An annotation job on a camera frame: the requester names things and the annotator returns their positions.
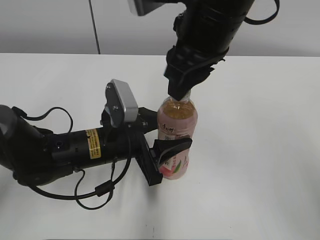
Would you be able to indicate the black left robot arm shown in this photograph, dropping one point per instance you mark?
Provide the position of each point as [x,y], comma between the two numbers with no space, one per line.
[39,156]

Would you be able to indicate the pink oolong tea bottle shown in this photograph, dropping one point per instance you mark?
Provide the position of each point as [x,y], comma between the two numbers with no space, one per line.
[176,119]

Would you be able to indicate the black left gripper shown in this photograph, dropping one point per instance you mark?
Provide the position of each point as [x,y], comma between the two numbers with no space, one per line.
[128,141]

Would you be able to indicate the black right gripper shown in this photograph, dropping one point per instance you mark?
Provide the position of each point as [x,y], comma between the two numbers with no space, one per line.
[188,66]

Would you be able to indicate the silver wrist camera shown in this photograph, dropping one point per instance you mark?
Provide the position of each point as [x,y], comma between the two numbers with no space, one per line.
[143,7]
[121,105]

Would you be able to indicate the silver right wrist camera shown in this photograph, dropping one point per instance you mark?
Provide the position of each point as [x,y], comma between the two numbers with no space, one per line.
[143,7]

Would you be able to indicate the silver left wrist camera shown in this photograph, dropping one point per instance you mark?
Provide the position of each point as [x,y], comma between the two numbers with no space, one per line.
[121,105]

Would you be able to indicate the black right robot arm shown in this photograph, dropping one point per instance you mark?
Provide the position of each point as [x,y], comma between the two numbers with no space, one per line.
[204,33]

